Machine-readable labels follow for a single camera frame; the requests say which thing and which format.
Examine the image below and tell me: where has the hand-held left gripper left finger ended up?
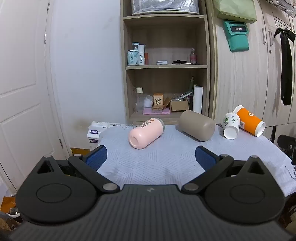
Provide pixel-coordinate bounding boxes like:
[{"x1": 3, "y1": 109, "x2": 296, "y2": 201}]
[{"x1": 31, "y1": 145, "x2": 120, "y2": 194}]

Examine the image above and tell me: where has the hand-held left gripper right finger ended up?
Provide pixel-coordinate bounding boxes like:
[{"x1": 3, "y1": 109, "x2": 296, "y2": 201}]
[{"x1": 181, "y1": 146, "x2": 270, "y2": 194}]

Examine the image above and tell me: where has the pink cup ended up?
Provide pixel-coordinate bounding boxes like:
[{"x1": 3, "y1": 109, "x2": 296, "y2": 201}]
[{"x1": 128, "y1": 117, "x2": 165, "y2": 149}]

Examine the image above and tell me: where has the taupe cup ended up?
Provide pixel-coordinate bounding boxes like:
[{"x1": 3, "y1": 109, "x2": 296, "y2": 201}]
[{"x1": 175, "y1": 110, "x2": 216, "y2": 142}]

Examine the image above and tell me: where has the white floral paper cup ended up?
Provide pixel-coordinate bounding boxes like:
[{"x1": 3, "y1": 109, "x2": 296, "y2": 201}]
[{"x1": 223, "y1": 112, "x2": 241, "y2": 140}]

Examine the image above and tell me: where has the orange paper cup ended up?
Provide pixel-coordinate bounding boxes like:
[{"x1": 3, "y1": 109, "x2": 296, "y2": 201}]
[{"x1": 233, "y1": 105, "x2": 266, "y2": 137}]

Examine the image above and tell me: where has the yellow box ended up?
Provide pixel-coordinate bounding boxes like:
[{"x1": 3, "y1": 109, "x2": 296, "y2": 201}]
[{"x1": 70, "y1": 148, "x2": 91, "y2": 157}]

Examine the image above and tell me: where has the pale blue patterned tablecloth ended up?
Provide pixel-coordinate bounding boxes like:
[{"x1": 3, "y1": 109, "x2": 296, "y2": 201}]
[{"x1": 96, "y1": 124, "x2": 296, "y2": 197}]

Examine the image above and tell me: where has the brown cardboard box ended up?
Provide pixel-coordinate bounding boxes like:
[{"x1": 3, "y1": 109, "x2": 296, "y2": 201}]
[{"x1": 170, "y1": 100, "x2": 189, "y2": 112}]

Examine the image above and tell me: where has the white paper roll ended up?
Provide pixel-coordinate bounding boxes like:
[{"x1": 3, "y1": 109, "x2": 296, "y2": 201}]
[{"x1": 193, "y1": 86, "x2": 203, "y2": 114}]

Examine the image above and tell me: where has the pink flat box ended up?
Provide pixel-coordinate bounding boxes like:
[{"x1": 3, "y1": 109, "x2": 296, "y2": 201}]
[{"x1": 143, "y1": 108, "x2": 171, "y2": 115}]

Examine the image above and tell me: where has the glass bottle with beige cap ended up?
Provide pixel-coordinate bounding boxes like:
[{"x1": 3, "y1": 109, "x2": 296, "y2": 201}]
[{"x1": 134, "y1": 87, "x2": 143, "y2": 113}]

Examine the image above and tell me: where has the floral wooden box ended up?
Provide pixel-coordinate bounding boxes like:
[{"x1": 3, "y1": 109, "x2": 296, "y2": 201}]
[{"x1": 152, "y1": 93, "x2": 165, "y2": 111}]

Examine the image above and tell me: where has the black object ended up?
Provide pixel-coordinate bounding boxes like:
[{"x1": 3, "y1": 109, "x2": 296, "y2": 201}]
[{"x1": 277, "y1": 135, "x2": 296, "y2": 165}]

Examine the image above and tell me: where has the wooden wardrobe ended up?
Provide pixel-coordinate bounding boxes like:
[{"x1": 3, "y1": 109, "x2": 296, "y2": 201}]
[{"x1": 206, "y1": 0, "x2": 296, "y2": 127}]

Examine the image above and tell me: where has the white door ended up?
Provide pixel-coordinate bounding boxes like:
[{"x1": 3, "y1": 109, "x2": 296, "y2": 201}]
[{"x1": 0, "y1": 0, "x2": 71, "y2": 193}]

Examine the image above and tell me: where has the wooden shelf unit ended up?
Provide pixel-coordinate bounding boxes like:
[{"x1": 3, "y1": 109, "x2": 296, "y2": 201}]
[{"x1": 120, "y1": 0, "x2": 211, "y2": 126}]

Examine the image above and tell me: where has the teal skincare jar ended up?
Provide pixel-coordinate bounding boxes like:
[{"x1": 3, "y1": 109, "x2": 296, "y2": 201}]
[{"x1": 127, "y1": 42, "x2": 139, "y2": 66}]

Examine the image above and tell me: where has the black ribbon bow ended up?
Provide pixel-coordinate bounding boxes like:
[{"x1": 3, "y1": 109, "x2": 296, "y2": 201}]
[{"x1": 273, "y1": 28, "x2": 296, "y2": 106}]

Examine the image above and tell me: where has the teal pouch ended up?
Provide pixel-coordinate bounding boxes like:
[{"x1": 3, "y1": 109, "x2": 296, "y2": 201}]
[{"x1": 223, "y1": 20, "x2": 250, "y2": 53}]

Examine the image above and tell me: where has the green paper bag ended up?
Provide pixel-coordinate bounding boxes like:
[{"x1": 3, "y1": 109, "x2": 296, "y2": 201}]
[{"x1": 213, "y1": 0, "x2": 258, "y2": 24}]

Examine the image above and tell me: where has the silver storage bag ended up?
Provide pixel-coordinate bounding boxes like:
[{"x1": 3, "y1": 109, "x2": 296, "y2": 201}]
[{"x1": 131, "y1": 0, "x2": 200, "y2": 16}]

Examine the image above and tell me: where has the black wire rack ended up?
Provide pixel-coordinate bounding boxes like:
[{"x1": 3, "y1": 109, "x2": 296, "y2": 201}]
[{"x1": 266, "y1": 0, "x2": 296, "y2": 15}]

